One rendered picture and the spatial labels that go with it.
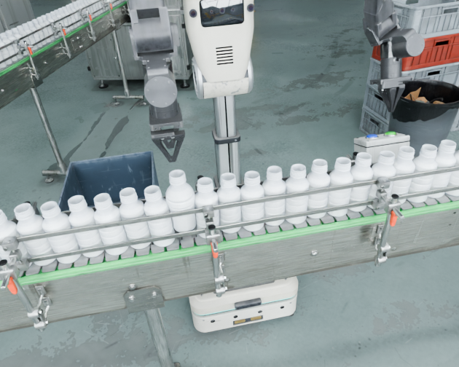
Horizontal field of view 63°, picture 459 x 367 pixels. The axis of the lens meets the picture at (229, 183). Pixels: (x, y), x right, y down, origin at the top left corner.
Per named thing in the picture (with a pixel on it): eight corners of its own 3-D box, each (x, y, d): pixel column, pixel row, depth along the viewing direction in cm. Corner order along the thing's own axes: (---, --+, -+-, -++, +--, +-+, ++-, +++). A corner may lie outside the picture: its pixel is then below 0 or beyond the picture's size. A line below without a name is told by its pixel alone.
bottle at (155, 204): (179, 242, 97) (167, 191, 87) (157, 251, 95) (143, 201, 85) (170, 229, 101) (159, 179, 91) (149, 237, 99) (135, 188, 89)
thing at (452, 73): (395, 100, 290) (402, 72, 277) (364, 83, 322) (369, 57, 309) (460, 87, 303) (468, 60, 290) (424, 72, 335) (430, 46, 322)
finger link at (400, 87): (405, 111, 109) (406, 79, 107) (382, 115, 108) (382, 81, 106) (392, 110, 116) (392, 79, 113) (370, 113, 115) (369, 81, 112)
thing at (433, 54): (402, 72, 277) (409, 41, 264) (369, 56, 309) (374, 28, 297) (469, 60, 291) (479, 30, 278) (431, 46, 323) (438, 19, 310)
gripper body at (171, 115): (151, 134, 74) (144, 98, 70) (150, 113, 82) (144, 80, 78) (183, 129, 75) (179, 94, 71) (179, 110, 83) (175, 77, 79)
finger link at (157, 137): (157, 169, 78) (149, 129, 73) (156, 153, 84) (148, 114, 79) (189, 164, 79) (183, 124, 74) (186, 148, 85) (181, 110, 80)
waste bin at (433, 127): (395, 190, 271) (417, 108, 234) (366, 158, 307) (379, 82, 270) (452, 180, 277) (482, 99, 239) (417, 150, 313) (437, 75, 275)
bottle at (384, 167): (360, 202, 106) (369, 152, 97) (374, 195, 109) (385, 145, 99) (377, 213, 102) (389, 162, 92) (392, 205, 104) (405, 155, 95)
